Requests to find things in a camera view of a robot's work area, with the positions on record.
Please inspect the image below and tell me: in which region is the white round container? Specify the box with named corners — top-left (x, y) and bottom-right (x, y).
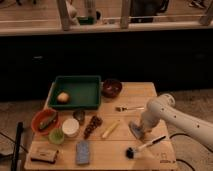
top-left (62, 118), bottom-right (80, 137)

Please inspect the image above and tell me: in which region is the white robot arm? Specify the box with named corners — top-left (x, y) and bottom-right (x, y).
top-left (139, 94), bottom-right (213, 151)

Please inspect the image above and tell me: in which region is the yellow banana stick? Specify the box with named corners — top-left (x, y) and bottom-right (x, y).
top-left (101, 120), bottom-right (120, 139)

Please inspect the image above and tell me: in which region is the metal fork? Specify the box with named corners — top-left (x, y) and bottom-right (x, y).
top-left (115, 107), bottom-right (144, 112)

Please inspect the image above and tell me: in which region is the small metal cup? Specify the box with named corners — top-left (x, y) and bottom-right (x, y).
top-left (73, 110), bottom-right (85, 125)

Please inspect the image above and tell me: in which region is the round bread roll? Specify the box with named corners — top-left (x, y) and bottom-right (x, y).
top-left (57, 92), bottom-right (69, 103)

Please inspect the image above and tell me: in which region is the black cable right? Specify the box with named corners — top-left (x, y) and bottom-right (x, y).
top-left (169, 132), bottom-right (213, 171)

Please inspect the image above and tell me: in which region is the orange bowl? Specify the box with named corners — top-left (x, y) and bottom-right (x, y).
top-left (31, 108), bottom-right (60, 136)

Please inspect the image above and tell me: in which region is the blue sponge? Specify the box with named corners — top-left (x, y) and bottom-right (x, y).
top-left (76, 140), bottom-right (90, 165)

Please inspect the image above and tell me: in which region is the black stand post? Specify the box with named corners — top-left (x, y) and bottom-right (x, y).
top-left (11, 122), bottom-right (23, 171)

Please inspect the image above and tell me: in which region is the small green cup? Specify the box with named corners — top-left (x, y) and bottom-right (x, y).
top-left (49, 128), bottom-right (64, 145)

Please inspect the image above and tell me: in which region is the brown wooden block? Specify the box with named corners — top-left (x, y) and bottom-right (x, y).
top-left (30, 147), bottom-right (59, 164)

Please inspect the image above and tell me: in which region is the green pickle in bowl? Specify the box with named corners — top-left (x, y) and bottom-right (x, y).
top-left (38, 113), bottom-right (57, 131)

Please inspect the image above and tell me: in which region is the background green tray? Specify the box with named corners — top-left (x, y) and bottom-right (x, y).
top-left (77, 17), bottom-right (96, 25)

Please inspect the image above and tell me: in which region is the green plastic tray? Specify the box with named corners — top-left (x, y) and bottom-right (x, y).
top-left (48, 75), bottom-right (101, 110)

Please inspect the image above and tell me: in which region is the black and white brush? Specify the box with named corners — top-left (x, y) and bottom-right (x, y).
top-left (125, 136), bottom-right (166, 159)

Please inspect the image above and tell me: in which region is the grey towel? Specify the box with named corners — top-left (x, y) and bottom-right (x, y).
top-left (128, 121), bottom-right (144, 139)

